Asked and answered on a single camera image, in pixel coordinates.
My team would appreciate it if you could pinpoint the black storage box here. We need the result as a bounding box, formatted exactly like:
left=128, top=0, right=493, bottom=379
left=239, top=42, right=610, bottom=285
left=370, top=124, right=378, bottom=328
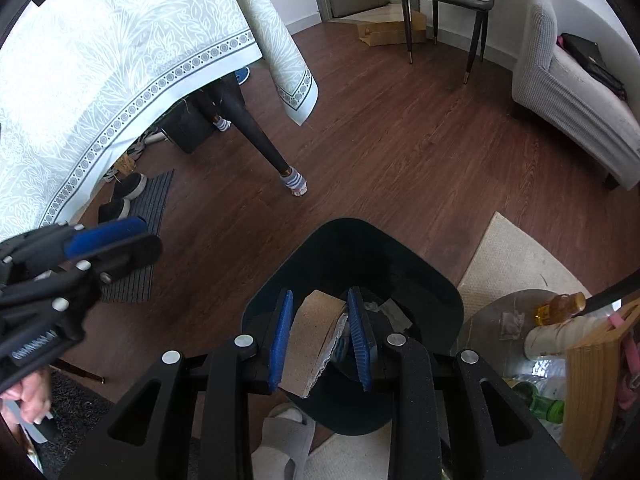
left=162, top=100, right=221, bottom=156

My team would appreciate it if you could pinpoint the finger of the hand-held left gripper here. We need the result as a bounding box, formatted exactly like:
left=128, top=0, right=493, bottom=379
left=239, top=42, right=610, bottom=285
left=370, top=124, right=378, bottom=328
left=0, top=216, right=149, bottom=266
left=62, top=231, right=164, bottom=287

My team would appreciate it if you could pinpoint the green bottle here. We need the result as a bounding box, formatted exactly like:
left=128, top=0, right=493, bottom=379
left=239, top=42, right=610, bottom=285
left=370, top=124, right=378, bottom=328
left=512, top=380, right=567, bottom=423

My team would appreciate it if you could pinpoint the grey striped floor mat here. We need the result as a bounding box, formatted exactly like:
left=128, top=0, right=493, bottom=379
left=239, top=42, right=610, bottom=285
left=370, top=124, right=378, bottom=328
left=100, top=169, right=176, bottom=303

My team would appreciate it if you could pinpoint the grey cardboard piece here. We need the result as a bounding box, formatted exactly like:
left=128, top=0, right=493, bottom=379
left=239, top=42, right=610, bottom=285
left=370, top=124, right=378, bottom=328
left=380, top=302, right=414, bottom=334

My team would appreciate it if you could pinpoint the grey slipper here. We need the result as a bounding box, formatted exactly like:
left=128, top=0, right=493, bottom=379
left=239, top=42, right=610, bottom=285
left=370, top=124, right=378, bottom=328
left=250, top=402, right=317, bottom=480

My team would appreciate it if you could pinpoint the beige rug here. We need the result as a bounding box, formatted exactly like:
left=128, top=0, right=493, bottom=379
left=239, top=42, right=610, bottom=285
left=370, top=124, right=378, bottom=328
left=300, top=211, right=594, bottom=480

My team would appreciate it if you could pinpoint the black table leg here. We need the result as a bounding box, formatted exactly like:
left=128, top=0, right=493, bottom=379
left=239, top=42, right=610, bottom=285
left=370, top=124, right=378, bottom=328
left=192, top=85, right=226, bottom=121
left=220, top=72, right=291, bottom=173

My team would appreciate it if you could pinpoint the black bag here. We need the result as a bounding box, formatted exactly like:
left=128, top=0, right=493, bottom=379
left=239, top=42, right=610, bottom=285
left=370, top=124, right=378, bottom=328
left=559, top=33, right=628, bottom=101

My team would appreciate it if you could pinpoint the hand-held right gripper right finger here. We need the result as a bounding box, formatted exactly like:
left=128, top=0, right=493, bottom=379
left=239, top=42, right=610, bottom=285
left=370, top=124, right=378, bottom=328
left=346, top=285, right=581, bottom=480

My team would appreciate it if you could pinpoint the flat cardboard box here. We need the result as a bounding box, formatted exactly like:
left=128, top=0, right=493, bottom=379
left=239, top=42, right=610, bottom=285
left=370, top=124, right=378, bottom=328
left=356, top=12, right=428, bottom=47

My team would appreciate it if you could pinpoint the yellow liquid bottle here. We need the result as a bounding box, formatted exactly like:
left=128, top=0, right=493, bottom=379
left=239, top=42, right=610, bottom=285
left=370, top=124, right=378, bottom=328
left=535, top=292, right=587, bottom=328

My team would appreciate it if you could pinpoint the torn cardboard piece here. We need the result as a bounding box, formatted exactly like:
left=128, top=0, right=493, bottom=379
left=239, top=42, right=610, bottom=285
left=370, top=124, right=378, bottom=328
left=277, top=289, right=351, bottom=397

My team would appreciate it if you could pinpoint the black trash bin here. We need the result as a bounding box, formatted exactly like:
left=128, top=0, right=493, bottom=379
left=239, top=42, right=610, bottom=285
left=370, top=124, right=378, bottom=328
left=241, top=217, right=465, bottom=437

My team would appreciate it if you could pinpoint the dark grey mat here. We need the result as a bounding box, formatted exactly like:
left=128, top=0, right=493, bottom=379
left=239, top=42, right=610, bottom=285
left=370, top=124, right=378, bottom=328
left=30, top=367, right=120, bottom=480

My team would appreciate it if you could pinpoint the white patterned tablecloth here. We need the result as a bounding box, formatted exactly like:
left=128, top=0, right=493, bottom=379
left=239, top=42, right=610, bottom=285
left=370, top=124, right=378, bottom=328
left=0, top=0, right=321, bottom=228

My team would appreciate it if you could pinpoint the black sneaker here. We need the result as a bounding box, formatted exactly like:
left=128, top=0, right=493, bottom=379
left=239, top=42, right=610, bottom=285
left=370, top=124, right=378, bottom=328
left=97, top=199, right=132, bottom=223
left=112, top=172, right=148, bottom=201

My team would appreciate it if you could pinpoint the small clear packet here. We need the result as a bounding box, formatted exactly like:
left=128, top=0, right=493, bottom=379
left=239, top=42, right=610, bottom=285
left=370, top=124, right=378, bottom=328
left=500, top=310, right=526, bottom=342

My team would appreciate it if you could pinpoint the clear plastic bottle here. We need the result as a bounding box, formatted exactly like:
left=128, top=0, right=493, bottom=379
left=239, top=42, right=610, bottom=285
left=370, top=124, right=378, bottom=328
left=500, top=355, right=571, bottom=396

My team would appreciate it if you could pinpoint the pink strap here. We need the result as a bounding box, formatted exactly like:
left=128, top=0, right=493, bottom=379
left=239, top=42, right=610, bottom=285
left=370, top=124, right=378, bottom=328
left=607, top=307, right=640, bottom=411

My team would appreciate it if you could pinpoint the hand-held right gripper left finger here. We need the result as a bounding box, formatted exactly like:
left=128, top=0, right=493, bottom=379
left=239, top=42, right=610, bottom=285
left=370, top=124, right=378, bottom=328
left=60, top=286, right=295, bottom=480

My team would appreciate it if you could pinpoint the wooden box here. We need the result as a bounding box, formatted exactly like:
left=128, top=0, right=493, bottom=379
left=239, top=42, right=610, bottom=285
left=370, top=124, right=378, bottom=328
left=565, top=300, right=640, bottom=467

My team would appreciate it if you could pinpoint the person's left hand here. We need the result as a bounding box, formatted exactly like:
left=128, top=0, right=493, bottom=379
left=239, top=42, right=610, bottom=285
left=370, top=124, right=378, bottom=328
left=0, top=365, right=54, bottom=427

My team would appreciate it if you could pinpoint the grey armchair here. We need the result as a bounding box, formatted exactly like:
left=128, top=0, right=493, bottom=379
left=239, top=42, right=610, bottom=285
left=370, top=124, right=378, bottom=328
left=511, top=0, right=640, bottom=191

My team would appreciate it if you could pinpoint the white paper cup stack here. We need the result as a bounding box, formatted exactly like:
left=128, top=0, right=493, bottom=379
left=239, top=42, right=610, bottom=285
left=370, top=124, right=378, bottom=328
left=524, top=317, right=594, bottom=361

